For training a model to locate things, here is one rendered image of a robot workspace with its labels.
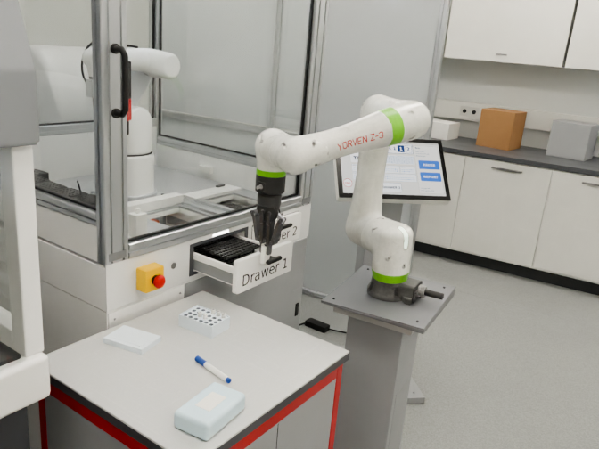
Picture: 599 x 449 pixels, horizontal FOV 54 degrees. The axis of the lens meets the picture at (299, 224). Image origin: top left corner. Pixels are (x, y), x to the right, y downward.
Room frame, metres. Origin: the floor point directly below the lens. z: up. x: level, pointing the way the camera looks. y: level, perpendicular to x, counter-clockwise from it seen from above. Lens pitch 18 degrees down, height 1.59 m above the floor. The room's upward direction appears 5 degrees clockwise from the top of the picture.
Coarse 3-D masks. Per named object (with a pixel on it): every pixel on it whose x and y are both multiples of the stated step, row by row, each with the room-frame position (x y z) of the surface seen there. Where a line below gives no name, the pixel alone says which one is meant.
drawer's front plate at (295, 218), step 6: (288, 216) 2.20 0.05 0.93; (294, 216) 2.24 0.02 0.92; (300, 216) 2.27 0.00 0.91; (276, 222) 2.14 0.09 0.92; (288, 222) 2.20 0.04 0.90; (294, 222) 2.24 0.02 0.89; (300, 222) 2.27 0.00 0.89; (252, 228) 2.04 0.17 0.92; (288, 228) 2.20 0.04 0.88; (294, 228) 2.24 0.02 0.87; (252, 234) 2.04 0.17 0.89; (282, 234) 2.17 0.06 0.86; (288, 234) 2.21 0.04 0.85; (282, 240) 2.17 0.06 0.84; (288, 240) 2.21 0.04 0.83
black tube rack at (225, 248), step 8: (216, 240) 1.94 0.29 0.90; (224, 240) 1.95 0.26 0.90; (232, 240) 1.95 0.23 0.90; (240, 240) 1.96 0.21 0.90; (200, 248) 1.84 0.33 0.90; (208, 248) 1.85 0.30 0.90; (216, 248) 1.85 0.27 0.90; (224, 248) 1.87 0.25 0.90; (232, 248) 1.87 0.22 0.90; (240, 248) 1.87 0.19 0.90; (208, 256) 1.85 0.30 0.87; (216, 256) 1.85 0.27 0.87; (240, 256) 1.85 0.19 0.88; (232, 264) 1.80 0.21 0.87
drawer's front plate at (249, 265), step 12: (276, 252) 1.83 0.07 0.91; (288, 252) 1.89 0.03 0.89; (240, 264) 1.68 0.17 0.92; (252, 264) 1.73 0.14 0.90; (276, 264) 1.84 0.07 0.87; (288, 264) 1.89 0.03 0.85; (240, 276) 1.68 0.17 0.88; (252, 276) 1.73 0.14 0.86; (264, 276) 1.78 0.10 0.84; (276, 276) 1.84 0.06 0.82; (240, 288) 1.69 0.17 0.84
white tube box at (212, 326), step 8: (184, 312) 1.56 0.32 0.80; (192, 312) 1.57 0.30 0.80; (208, 312) 1.59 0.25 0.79; (216, 312) 1.58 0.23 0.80; (184, 320) 1.54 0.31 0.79; (192, 320) 1.52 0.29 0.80; (200, 320) 1.53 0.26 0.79; (208, 320) 1.53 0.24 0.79; (216, 320) 1.54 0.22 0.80; (224, 320) 1.54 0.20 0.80; (192, 328) 1.52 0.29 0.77; (200, 328) 1.51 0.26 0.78; (208, 328) 1.49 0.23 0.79; (216, 328) 1.50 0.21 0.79; (224, 328) 1.54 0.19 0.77; (208, 336) 1.49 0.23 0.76
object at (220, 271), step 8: (248, 240) 1.98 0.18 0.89; (200, 256) 1.79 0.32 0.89; (200, 264) 1.78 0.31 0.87; (208, 264) 1.76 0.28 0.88; (216, 264) 1.75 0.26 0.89; (224, 264) 1.73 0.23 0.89; (200, 272) 1.78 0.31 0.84; (208, 272) 1.76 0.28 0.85; (216, 272) 1.74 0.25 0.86; (224, 272) 1.72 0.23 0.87; (232, 272) 1.71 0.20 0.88; (224, 280) 1.72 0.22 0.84; (232, 280) 1.70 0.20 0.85
